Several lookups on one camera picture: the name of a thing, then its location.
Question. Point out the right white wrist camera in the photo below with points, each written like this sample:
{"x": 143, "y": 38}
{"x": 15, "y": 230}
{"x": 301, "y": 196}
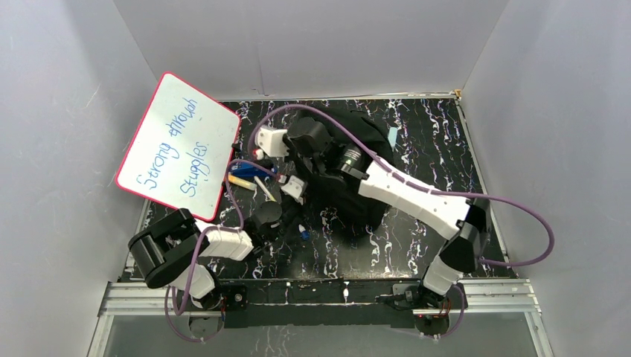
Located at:
{"x": 270, "y": 142}

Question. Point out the light blue eraser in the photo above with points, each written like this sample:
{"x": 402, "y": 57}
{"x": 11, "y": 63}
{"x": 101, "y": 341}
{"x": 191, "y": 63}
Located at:
{"x": 392, "y": 136}

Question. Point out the white stick pen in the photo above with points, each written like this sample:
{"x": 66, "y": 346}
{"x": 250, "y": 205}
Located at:
{"x": 265, "y": 189}

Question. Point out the blue stapler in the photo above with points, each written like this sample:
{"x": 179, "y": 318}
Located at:
{"x": 250, "y": 170}

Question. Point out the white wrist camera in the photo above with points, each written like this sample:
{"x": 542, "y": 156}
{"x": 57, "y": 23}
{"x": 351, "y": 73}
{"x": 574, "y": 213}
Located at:
{"x": 270, "y": 142}
{"x": 295, "y": 188}

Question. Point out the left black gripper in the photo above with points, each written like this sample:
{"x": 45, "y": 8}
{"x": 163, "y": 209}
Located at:
{"x": 284, "y": 213}

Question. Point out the small blue white bottle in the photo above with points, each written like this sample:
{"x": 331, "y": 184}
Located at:
{"x": 304, "y": 232}

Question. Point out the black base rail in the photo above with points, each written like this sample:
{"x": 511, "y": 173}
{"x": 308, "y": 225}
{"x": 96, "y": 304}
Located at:
{"x": 396, "y": 303}

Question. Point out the pink-framed whiteboard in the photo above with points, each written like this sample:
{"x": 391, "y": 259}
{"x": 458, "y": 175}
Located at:
{"x": 181, "y": 149}

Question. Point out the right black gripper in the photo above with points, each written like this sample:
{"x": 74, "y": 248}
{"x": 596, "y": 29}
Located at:
{"x": 288, "y": 140}

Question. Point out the black student backpack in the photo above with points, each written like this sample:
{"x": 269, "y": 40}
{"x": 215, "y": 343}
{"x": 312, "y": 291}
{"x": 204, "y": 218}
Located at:
{"x": 340, "y": 191}

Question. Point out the beige glue stick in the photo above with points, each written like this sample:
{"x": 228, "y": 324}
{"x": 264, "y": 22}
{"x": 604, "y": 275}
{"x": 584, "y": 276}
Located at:
{"x": 240, "y": 182}

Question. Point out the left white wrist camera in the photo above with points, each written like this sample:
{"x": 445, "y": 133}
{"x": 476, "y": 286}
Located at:
{"x": 295, "y": 188}

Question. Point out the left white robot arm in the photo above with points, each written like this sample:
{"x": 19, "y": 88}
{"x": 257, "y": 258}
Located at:
{"x": 167, "y": 252}

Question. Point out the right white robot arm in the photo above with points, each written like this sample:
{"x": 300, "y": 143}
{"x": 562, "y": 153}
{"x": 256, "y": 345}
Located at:
{"x": 463, "y": 223}

